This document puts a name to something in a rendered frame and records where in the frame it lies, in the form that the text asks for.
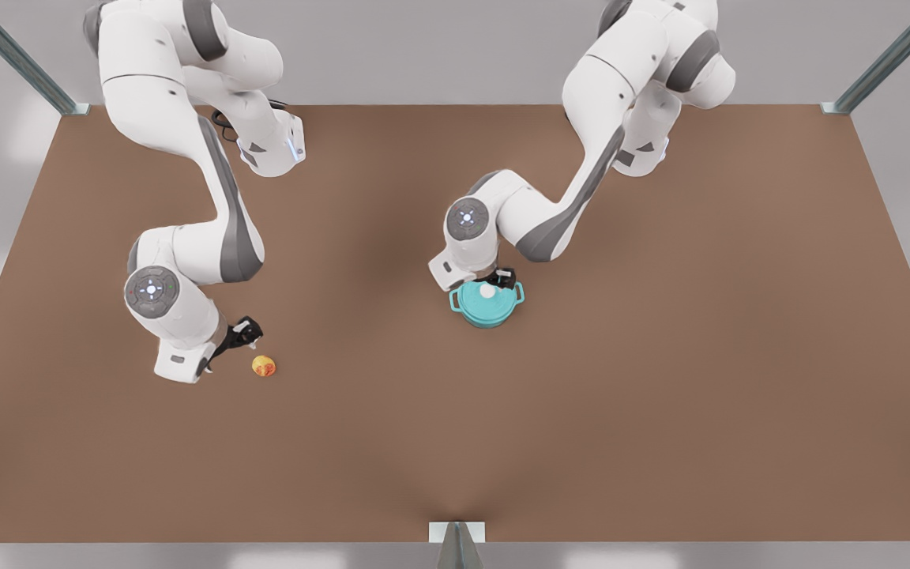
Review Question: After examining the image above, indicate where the teal pot lid white knob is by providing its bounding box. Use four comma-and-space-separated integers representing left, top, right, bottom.
457, 281, 520, 312

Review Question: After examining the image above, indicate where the teal pot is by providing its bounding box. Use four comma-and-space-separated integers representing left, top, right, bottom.
449, 283, 526, 330

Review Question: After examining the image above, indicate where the black cable loop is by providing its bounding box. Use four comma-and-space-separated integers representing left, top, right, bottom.
211, 100, 288, 145

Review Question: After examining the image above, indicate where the silver frame post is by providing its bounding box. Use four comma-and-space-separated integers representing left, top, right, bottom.
429, 521, 487, 569
0, 0, 90, 116
822, 0, 910, 115

